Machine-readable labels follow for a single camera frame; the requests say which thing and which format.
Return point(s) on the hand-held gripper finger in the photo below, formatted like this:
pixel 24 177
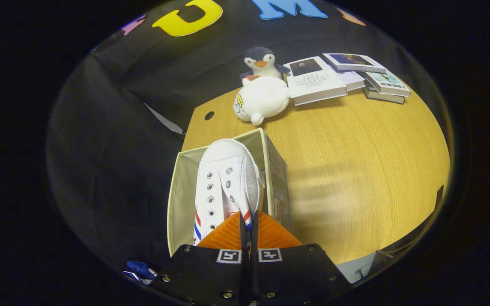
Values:
pixel 245 276
pixel 254 276

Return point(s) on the grey fabric storage box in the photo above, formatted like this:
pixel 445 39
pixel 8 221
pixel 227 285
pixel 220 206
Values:
pixel 181 204

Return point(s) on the white striped canvas shoe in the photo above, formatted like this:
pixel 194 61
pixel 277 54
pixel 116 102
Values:
pixel 228 170

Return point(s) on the white plush toy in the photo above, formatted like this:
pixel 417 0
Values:
pixel 264 100

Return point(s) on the black flat object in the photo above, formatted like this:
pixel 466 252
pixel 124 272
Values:
pixel 439 199

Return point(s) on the white book with dark portrait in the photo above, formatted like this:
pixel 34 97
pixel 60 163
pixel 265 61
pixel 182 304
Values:
pixel 313 83

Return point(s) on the penguin plush toy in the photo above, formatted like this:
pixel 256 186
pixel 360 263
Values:
pixel 262 57

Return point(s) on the dark grey book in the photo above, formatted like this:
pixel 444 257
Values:
pixel 381 97

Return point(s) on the plain white book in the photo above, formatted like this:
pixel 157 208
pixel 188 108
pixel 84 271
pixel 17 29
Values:
pixel 353 79

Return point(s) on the book with pale green cover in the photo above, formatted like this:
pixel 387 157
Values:
pixel 387 81

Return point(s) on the book with blue cover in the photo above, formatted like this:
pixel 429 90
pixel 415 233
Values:
pixel 353 60

